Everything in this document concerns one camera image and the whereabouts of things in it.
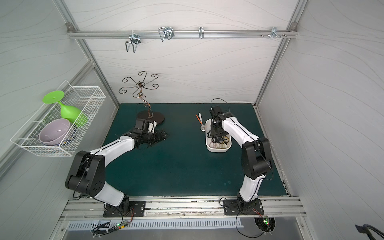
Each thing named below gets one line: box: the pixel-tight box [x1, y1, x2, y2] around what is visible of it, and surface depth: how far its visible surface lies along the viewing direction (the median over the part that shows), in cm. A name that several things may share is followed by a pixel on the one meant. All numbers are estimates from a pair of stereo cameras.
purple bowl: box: [39, 118, 71, 146], surface depth 62 cm
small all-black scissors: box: [154, 129, 170, 143], surface depth 83 cm
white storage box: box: [205, 118, 232, 153], surface depth 98 cm
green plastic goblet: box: [42, 90, 89, 128], surface depth 64 cm
